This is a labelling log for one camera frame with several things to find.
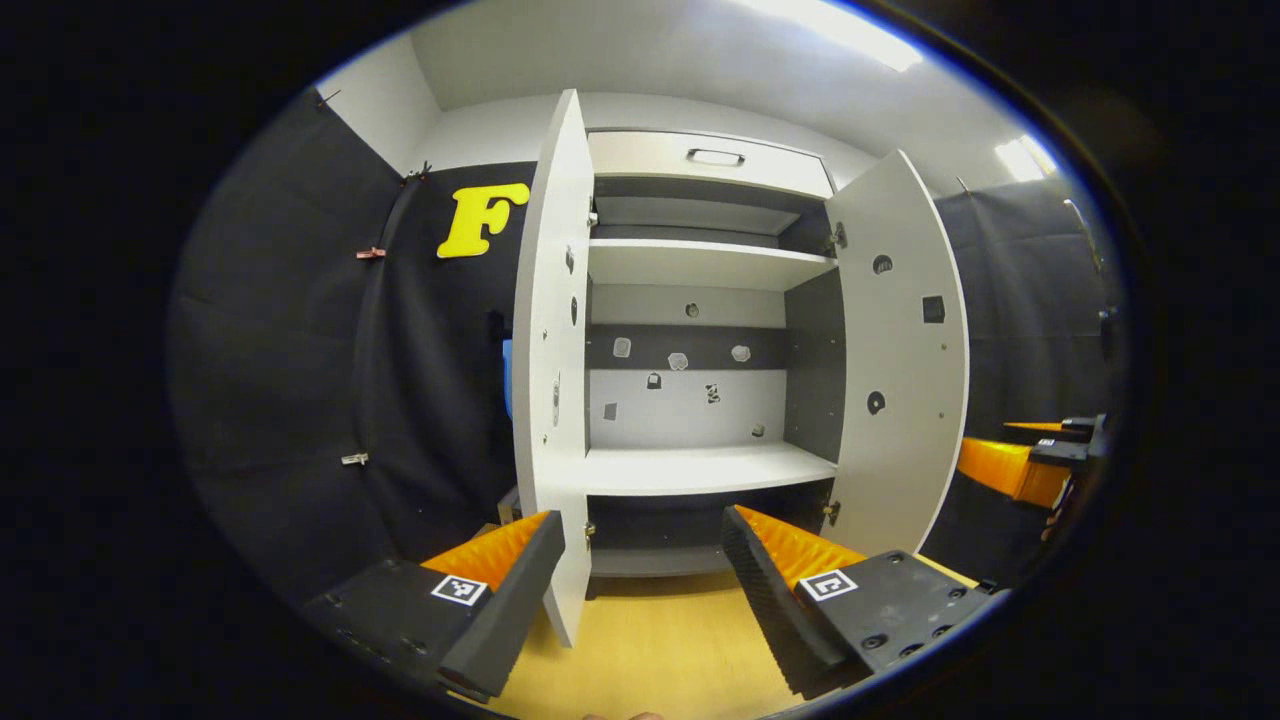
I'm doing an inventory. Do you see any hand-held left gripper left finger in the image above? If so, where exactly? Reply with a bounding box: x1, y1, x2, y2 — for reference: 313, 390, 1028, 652
300, 510, 566, 703

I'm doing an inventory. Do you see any black backdrop cloth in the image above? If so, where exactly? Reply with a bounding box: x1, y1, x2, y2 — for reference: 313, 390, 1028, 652
170, 88, 541, 601
925, 178, 1126, 586

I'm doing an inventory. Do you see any short ceiling light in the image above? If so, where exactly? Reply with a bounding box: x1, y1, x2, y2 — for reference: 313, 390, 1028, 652
995, 133, 1059, 183

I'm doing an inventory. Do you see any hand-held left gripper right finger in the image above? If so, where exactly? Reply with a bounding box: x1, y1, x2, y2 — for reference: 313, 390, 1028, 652
720, 504, 1006, 701

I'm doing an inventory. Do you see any white shoe cabinet door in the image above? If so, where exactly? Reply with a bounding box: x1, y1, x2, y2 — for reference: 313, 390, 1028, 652
512, 88, 596, 649
825, 148, 971, 559

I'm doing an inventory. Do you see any white double-door shoe cabinet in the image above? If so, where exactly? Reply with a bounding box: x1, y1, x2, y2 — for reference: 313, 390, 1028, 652
585, 127, 841, 601

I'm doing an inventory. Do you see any metal stand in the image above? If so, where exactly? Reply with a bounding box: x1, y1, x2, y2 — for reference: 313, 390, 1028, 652
1065, 198, 1121, 411

